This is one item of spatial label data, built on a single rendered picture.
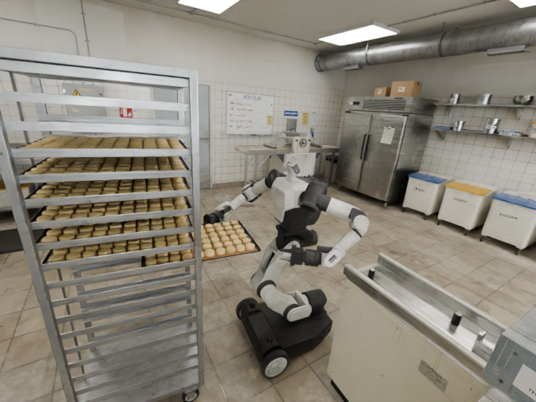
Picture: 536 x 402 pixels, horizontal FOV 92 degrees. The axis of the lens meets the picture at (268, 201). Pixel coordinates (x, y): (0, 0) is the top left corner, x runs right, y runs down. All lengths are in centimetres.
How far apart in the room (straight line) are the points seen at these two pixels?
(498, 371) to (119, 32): 531
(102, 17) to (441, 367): 536
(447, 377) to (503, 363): 42
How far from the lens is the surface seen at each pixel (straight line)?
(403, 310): 140
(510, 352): 101
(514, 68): 569
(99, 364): 215
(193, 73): 113
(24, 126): 120
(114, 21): 525
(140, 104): 114
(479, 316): 158
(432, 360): 142
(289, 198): 151
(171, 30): 537
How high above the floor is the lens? 170
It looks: 20 degrees down
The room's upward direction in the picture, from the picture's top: 4 degrees clockwise
